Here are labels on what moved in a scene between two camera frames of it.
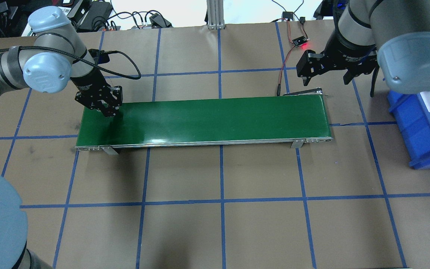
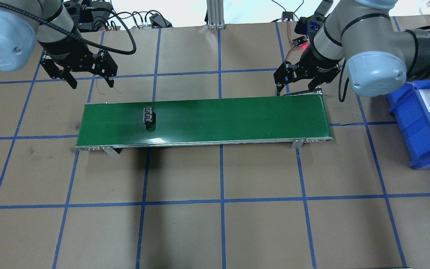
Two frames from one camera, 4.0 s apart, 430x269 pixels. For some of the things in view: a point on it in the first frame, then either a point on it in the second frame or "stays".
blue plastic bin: x=426 y=121 stays
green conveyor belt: x=293 y=118 stays
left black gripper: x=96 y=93 → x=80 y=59
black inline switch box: x=287 y=15 stays
